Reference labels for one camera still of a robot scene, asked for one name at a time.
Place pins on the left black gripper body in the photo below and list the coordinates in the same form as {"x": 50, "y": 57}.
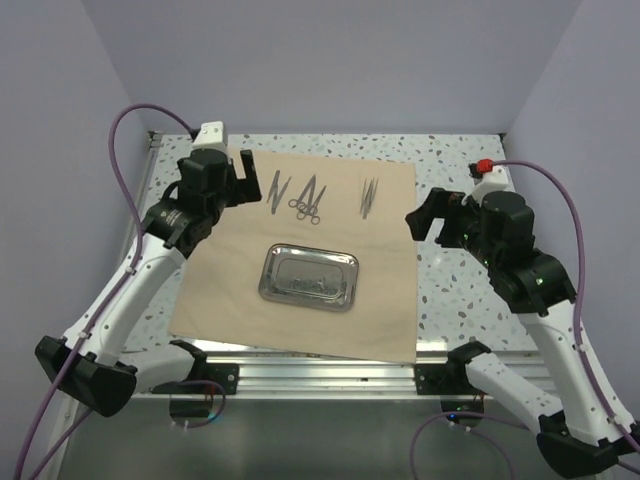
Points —
{"x": 230, "y": 178}

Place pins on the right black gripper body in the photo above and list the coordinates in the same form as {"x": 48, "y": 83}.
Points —
{"x": 462, "y": 231}

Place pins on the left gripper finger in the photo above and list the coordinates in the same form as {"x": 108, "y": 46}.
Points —
{"x": 248, "y": 166}
{"x": 244, "y": 191}

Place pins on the steel scalpel handle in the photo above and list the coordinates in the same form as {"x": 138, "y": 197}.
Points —
{"x": 282, "y": 191}
{"x": 274, "y": 191}

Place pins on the steel tweezers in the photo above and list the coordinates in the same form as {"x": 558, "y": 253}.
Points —
{"x": 366, "y": 198}
{"x": 372, "y": 197}

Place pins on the beige cloth wrap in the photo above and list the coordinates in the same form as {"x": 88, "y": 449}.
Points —
{"x": 218, "y": 299}

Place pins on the small steel scissors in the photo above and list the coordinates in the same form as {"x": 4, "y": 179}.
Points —
{"x": 309, "y": 210}

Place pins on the steel instrument tray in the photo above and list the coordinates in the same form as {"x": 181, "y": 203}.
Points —
{"x": 309, "y": 277}

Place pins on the steel surgical scissors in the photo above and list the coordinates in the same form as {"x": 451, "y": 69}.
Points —
{"x": 305, "y": 196}

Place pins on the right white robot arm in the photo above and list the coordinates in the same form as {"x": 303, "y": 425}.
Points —
{"x": 582, "y": 429}

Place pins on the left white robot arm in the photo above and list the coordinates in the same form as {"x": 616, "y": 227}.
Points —
{"x": 171, "y": 232}

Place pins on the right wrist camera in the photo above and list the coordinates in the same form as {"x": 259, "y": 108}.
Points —
{"x": 494, "y": 181}

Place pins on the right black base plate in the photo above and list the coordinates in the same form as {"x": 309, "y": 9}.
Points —
{"x": 442, "y": 379}

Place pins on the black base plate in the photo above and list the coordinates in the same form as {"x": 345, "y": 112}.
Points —
{"x": 442, "y": 379}
{"x": 225, "y": 374}

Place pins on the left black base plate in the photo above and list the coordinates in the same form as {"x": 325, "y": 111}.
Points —
{"x": 225, "y": 374}

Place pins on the aluminium mounting rail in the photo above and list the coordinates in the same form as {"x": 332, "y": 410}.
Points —
{"x": 320, "y": 375}

